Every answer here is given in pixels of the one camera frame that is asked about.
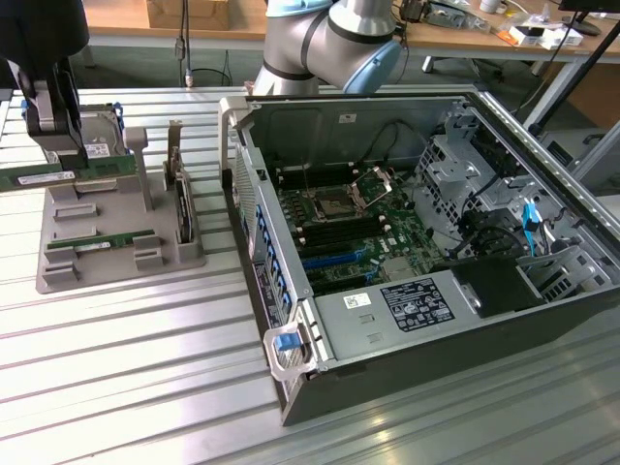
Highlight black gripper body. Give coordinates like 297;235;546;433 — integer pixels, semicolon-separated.
0;0;92;64

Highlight green RAM stick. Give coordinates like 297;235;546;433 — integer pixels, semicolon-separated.
0;153;137;195
47;229;157;252

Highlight hard disk blue rails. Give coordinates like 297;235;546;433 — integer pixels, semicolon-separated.
21;99;135;194

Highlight grey parts rack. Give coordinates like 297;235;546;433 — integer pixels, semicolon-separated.
36;126;208;295

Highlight brown cardboard box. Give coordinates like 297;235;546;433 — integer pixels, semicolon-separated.
146;0;230;29

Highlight CPU socket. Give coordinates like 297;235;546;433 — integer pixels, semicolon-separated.
309;186;362;224

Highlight black expansion slot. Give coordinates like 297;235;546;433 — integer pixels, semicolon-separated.
297;241;355;259
305;268;368;287

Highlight blue expansion slot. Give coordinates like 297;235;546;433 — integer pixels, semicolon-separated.
300;251;360;273

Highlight metal socket cover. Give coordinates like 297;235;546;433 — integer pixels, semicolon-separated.
352;166;394;210

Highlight green motherboard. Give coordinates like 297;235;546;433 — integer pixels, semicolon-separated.
275;164;450;296

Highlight grey chipset heatsink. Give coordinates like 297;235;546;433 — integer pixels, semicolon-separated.
381;258;414;282

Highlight grey power supply unit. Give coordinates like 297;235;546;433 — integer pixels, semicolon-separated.
313;268;481;364

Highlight perforated metal disk bay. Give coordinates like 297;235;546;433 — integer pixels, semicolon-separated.
414;133;514;233

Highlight open black PC case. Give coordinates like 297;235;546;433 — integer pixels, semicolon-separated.
217;91;620;427

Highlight black plastic air shroud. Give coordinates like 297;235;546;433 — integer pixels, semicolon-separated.
428;255;551;320

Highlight black tripod pole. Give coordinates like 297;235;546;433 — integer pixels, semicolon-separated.
528;21;620;140

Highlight black monitor stand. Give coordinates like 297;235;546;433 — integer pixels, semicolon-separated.
556;0;605;36

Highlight grey equipment cabinet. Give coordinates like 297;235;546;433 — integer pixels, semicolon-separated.
535;126;620;198

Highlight wooden desk white frame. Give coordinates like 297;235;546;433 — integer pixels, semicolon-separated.
86;0;272;49
399;0;620;137

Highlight black hanging cable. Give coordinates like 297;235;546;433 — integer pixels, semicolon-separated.
173;0;198;89

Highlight graphics card with bracket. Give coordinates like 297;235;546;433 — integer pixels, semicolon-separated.
162;119;199;246

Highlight black power wire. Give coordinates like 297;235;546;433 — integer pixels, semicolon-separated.
445;191;529;261

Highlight blue data wire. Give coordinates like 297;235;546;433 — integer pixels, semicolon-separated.
521;201;542;258

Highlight metal disk bay bracket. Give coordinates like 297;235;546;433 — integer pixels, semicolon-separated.
515;244;612;302

